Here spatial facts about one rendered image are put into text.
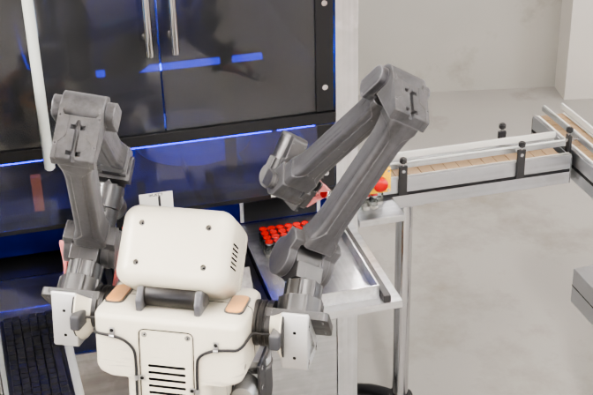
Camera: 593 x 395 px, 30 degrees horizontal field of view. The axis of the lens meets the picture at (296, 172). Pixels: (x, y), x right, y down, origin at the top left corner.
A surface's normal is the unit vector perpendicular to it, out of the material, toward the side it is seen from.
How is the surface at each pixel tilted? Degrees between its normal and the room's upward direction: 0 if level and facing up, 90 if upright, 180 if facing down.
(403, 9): 90
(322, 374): 90
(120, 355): 82
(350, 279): 0
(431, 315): 0
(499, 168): 90
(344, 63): 90
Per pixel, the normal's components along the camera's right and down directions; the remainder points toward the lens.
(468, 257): -0.02, -0.90
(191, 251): -0.16, -0.28
